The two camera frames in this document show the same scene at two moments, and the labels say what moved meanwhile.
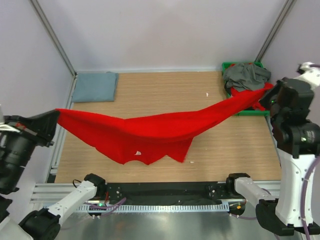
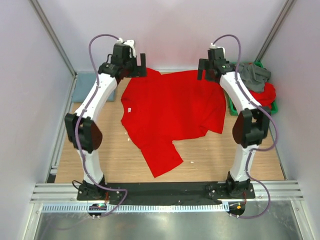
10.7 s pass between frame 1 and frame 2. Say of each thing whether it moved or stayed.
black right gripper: moved
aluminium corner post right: stayed
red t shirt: moved
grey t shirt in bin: stayed
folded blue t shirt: stayed
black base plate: stayed
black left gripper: moved
